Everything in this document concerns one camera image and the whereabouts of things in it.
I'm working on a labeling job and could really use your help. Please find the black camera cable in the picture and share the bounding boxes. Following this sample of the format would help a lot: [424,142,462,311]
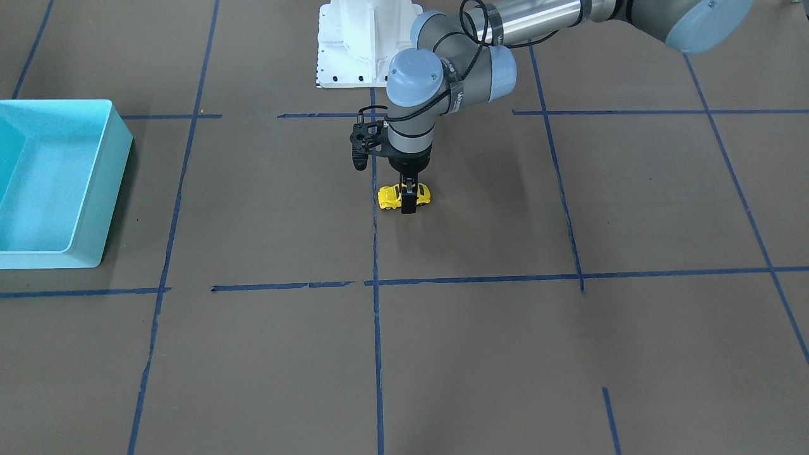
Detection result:
[358,0,557,124]

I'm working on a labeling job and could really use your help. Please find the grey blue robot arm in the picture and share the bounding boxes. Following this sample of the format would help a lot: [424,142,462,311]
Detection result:
[381,1,752,215]

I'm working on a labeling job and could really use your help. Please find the light blue plastic bin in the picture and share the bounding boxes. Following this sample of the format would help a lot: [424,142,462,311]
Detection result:
[1,100,133,270]

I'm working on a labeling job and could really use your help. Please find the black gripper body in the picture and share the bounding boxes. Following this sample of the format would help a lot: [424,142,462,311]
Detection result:
[388,149,432,178]

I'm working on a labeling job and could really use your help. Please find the yellow beetle toy car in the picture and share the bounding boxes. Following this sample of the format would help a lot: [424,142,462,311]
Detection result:
[377,183,432,210]

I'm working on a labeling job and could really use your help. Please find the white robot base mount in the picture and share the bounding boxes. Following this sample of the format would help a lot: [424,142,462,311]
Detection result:
[315,1,423,88]

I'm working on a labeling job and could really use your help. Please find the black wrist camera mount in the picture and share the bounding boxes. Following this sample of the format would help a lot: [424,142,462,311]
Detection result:
[350,120,387,172]

